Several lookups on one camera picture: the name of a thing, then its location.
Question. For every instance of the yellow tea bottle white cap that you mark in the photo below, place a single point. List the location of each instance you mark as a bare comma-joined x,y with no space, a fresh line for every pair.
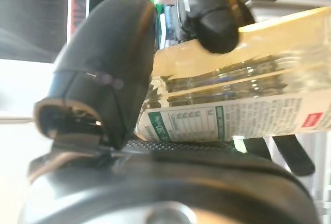
245,92

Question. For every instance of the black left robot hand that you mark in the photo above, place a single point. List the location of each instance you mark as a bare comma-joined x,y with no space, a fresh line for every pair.
103,66

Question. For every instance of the red white striped poster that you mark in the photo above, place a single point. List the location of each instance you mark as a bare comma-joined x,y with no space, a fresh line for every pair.
77,6

